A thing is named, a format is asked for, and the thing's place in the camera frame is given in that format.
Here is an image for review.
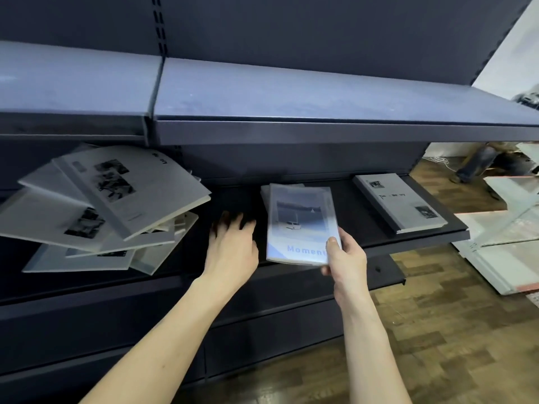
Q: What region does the person's right hand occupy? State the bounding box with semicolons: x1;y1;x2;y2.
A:
320;227;371;302

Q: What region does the person's left hand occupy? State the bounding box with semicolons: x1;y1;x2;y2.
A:
200;210;259;297

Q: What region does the blue book with car photo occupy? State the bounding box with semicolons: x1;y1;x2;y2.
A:
266;183;341;266

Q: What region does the person's right forearm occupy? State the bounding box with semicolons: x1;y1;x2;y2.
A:
335;290;414;404

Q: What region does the person's left forearm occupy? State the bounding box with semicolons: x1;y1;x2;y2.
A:
80;277;237;404

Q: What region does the black shelf board with books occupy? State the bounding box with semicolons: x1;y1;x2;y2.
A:
198;174;471;265

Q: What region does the gray book with photo print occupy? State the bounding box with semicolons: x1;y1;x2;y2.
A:
18;161;94;199
0;189;176;254
22;243;136;274
52;145;211;241
130;211;199;277

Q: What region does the gray book with small photos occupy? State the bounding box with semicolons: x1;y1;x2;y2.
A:
352;173;448;235

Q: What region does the wide dark blue shelf board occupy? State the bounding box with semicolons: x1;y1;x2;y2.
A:
152;57;539;145

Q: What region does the large white metal shelf panel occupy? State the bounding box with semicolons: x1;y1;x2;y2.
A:
451;206;539;296

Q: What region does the dark blue metal shelving unit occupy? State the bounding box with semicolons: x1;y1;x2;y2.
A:
0;0;536;404

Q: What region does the narrow dark blue shelf board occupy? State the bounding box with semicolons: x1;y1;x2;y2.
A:
0;40;164;143

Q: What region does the small white object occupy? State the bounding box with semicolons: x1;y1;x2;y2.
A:
513;92;539;111

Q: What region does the white cable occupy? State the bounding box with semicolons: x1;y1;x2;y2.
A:
422;154;458;171

